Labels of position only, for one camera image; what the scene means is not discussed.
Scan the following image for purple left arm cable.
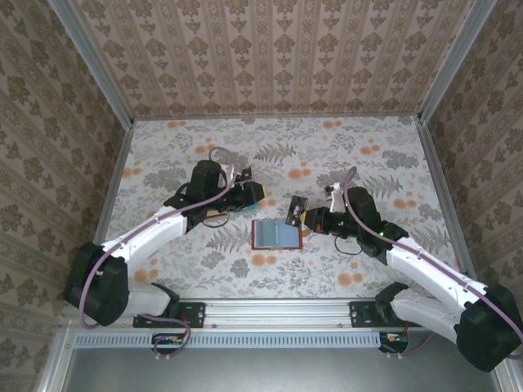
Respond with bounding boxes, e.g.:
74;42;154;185
78;145;243;363

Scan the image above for aluminium table end rail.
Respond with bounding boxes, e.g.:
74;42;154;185
132;114;420;122

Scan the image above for aluminium table side rail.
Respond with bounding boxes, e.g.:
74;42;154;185
76;120;136;301
416;120;483;299

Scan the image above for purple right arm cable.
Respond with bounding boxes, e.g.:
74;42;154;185
342;166;523;360

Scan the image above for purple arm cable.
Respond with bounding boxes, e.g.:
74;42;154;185
342;166;523;360
78;145;243;363

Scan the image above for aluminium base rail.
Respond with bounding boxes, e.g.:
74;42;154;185
60;297;498;327

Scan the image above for brown card holder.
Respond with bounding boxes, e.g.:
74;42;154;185
250;218;304;251

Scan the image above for black VIP credit card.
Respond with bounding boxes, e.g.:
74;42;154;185
284;194;308;229

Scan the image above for black controller board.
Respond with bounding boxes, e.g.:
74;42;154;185
151;332;185;354
378;331;409;353

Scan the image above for slotted grey cable duct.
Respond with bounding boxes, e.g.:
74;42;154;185
75;331;383;348

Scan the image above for grey metal panel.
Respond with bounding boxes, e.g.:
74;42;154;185
60;346;502;392

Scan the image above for black right gripper loop cable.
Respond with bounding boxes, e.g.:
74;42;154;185
333;234;363;255

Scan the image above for aluminium frame post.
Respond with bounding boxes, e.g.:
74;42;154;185
416;0;503;123
46;0;136;127

